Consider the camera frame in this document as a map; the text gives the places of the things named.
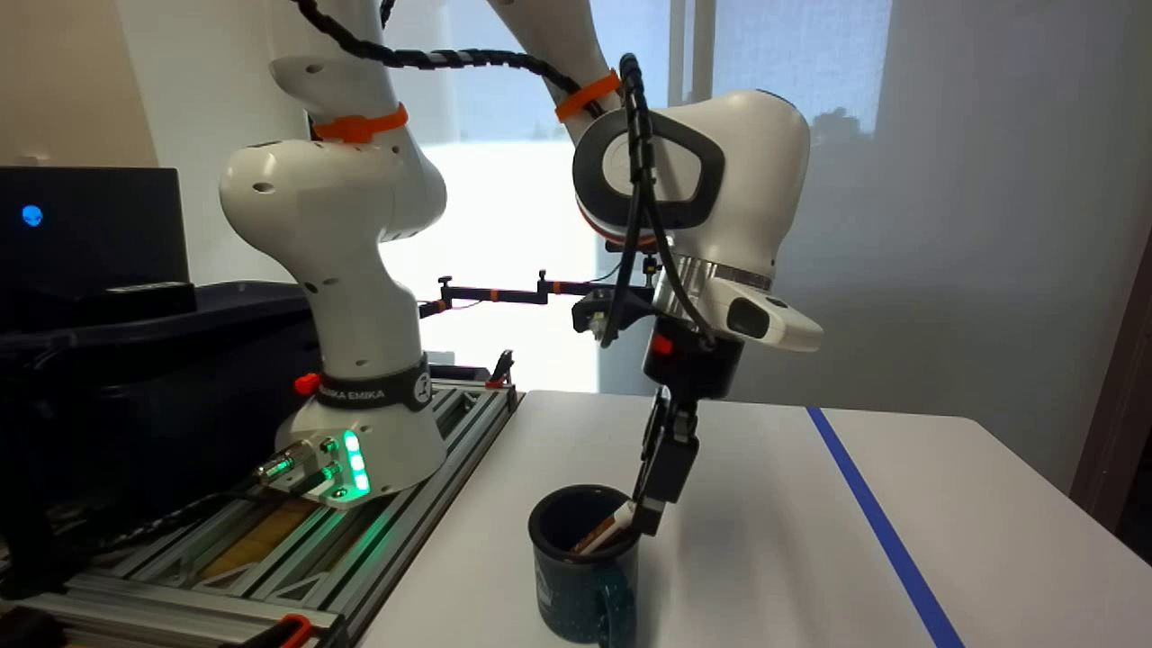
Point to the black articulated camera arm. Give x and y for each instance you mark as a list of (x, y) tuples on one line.
[(507, 293)]

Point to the orange dry erase marker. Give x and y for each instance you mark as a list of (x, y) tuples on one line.
[(598, 533)]

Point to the aluminium profile frame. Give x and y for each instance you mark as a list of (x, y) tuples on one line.
[(396, 541)]

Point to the black cabinet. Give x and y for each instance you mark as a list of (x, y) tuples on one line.
[(147, 407)]

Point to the red knob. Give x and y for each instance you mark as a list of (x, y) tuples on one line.
[(306, 381)]

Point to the blue tape strip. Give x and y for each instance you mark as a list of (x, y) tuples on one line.
[(882, 525)]

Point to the black red clamp lever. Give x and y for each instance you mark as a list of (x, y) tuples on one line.
[(497, 368)]

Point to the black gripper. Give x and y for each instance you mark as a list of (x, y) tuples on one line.
[(695, 365)]

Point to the red frame clamp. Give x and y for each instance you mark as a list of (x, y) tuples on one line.
[(293, 629)]

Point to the dark teal mug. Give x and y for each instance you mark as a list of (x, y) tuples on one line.
[(577, 599)]

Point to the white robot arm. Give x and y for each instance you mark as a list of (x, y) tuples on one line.
[(360, 309)]

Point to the bright window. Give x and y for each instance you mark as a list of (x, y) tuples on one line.
[(515, 204)]

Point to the black monitor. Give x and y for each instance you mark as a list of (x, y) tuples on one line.
[(109, 228)]

